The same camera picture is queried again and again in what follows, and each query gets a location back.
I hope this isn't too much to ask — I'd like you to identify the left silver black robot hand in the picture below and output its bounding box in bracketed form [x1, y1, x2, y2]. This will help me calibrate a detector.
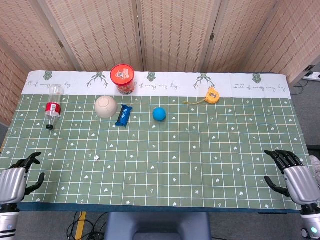
[0, 151, 46, 205]

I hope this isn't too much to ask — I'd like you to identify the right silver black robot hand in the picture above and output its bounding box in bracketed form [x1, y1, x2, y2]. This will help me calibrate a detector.
[264, 149, 320, 207]

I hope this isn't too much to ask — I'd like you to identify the yellow floor tape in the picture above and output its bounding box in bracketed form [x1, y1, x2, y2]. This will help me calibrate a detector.
[75, 211, 87, 240]

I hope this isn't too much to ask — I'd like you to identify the clear plastic bottle red label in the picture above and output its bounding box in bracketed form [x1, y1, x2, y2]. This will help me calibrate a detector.
[45, 84, 65, 131]

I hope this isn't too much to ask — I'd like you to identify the white power strip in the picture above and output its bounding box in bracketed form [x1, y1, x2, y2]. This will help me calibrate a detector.
[302, 71, 320, 81]

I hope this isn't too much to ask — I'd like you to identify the beige upturned bowl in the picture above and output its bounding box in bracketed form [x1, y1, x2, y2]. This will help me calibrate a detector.
[94, 95, 119, 118]

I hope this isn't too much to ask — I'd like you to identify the yellow tape measure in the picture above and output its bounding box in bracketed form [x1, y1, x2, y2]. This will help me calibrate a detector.
[183, 86, 221, 105]

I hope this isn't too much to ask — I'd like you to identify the blue snack packet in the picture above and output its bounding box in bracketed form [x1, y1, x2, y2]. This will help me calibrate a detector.
[115, 104, 134, 128]

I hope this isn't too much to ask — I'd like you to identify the green grid tablecloth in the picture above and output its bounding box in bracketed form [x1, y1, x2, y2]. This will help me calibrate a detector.
[0, 70, 318, 215]

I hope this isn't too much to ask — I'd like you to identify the blue grey chair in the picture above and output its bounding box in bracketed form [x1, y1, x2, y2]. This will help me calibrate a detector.
[103, 211, 212, 240]

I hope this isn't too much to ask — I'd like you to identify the red snack canister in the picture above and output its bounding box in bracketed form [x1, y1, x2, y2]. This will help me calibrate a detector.
[110, 64, 136, 96]

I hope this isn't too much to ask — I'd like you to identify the blue ball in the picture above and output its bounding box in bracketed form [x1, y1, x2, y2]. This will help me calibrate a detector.
[152, 107, 167, 122]

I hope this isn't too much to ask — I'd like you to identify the woven folding screen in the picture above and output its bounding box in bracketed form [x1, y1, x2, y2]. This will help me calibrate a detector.
[0, 0, 320, 126]

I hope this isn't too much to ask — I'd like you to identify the black floor cable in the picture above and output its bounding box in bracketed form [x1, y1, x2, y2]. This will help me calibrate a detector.
[66, 211, 110, 240]

